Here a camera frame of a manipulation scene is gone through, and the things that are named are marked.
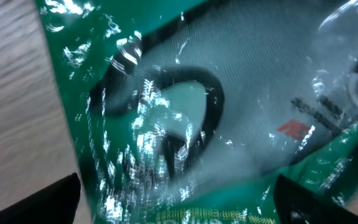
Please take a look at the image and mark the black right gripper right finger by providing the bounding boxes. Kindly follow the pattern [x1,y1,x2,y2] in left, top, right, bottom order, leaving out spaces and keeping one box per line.
[273,174,358,224]

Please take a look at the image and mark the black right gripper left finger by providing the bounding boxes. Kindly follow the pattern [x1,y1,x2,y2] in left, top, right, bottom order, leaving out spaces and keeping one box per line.
[0,172,81,224]

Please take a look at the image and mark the green 3M gloves packet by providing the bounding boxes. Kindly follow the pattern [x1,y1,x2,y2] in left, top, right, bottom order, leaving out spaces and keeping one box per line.
[35,0,358,223]

